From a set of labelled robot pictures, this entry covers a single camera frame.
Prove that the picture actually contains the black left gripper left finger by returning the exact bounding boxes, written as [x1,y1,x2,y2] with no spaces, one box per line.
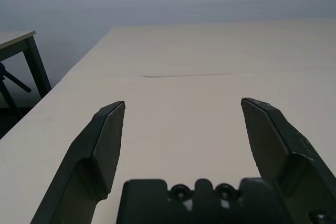
[30,100,126,224]

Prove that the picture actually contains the black tripod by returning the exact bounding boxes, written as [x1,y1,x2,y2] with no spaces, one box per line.
[0,62,32,120]

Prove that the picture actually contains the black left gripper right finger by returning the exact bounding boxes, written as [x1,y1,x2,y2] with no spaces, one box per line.
[240,97,336,224]

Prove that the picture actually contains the wooden side table black legs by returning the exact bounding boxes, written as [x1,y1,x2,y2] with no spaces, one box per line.
[0,30,52,112]

